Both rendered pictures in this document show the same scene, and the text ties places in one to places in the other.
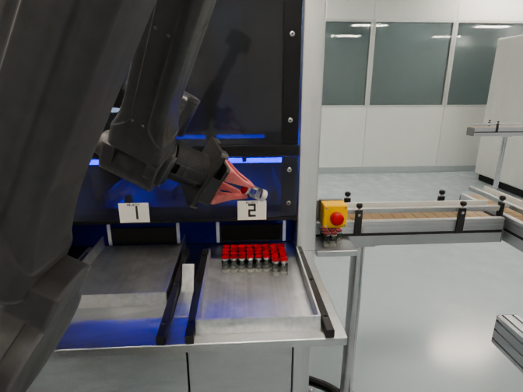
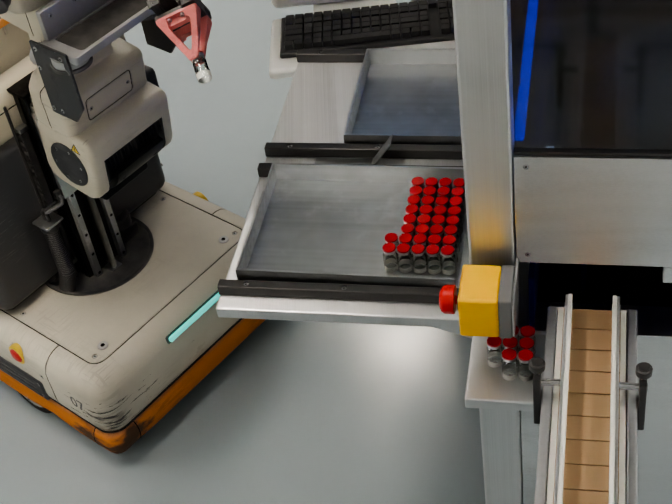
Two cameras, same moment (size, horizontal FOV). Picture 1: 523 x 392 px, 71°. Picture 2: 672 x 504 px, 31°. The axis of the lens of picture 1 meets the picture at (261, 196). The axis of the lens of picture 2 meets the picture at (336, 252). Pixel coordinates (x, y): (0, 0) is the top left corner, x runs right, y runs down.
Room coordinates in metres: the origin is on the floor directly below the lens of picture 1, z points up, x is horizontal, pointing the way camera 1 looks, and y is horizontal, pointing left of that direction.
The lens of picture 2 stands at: (1.28, -1.36, 2.20)
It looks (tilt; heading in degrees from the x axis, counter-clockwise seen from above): 43 degrees down; 110
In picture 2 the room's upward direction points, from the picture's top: 10 degrees counter-clockwise
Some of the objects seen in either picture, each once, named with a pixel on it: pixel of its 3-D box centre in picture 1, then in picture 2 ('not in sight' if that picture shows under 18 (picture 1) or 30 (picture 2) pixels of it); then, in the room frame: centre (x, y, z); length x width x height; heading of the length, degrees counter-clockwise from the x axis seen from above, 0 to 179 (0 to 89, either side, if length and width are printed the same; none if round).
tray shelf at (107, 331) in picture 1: (190, 285); (399, 170); (0.85, 0.19, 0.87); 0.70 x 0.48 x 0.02; 94
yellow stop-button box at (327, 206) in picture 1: (332, 212); (486, 300); (1.06, -0.22, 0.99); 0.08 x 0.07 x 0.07; 4
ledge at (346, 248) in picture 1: (331, 244); (518, 370); (1.11, -0.23, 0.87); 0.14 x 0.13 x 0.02; 4
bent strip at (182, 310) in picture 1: (184, 288); (352, 152); (0.77, 0.18, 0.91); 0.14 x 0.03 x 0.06; 3
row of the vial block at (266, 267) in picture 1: (254, 263); (411, 223); (0.91, 0.02, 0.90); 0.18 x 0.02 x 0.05; 93
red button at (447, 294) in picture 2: (336, 218); (453, 299); (1.02, -0.22, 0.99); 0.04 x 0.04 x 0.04; 4
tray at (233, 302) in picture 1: (255, 282); (358, 225); (0.82, 0.01, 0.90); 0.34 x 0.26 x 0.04; 3
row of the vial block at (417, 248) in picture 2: (254, 259); (426, 224); (0.93, 0.02, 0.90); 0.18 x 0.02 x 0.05; 93
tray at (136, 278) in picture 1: (130, 265); (450, 98); (0.91, 0.36, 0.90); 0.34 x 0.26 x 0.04; 4
